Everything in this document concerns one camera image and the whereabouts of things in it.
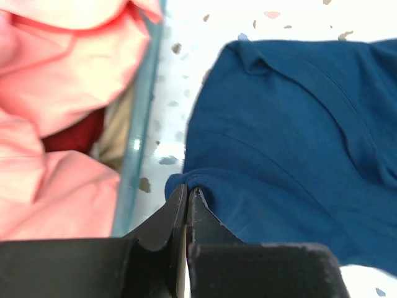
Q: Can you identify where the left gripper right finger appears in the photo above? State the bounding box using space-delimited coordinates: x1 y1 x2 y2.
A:
187 188 349 298

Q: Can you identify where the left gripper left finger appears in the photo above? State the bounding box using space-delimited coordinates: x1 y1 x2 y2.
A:
1 185 188 298

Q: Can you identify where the dark blue t shirt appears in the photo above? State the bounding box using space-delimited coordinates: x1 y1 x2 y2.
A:
165 40 396 274

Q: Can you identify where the teal plastic laundry basket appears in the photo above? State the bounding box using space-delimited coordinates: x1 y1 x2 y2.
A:
111 16 163 237

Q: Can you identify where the beige garment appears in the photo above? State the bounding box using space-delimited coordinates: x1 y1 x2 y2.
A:
90 83 135 172

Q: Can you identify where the dark red garment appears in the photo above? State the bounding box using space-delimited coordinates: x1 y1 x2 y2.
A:
42 108 105 155

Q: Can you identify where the pink t shirt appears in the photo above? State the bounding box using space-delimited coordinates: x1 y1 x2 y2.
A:
1 1 162 240

